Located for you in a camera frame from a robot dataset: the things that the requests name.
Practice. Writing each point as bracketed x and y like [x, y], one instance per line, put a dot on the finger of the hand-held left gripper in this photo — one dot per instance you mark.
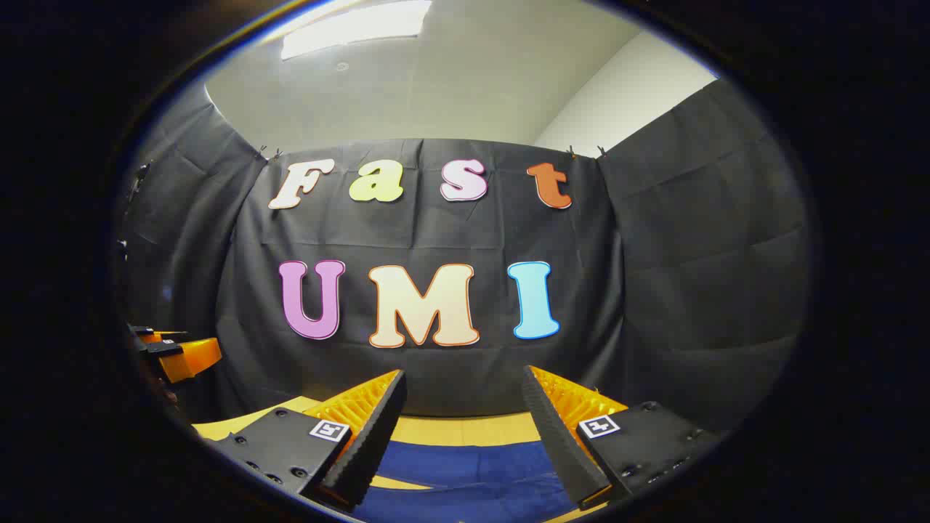
[190, 358]
[161, 335]

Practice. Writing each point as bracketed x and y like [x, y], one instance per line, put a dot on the black backdrop cloth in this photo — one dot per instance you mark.
[654, 290]

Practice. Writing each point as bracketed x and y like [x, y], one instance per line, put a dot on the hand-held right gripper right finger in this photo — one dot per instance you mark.
[559, 443]

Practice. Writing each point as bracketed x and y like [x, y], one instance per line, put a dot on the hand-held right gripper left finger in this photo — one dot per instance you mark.
[374, 443]

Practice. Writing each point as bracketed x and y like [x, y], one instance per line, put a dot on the blue denim jeans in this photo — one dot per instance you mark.
[472, 476]

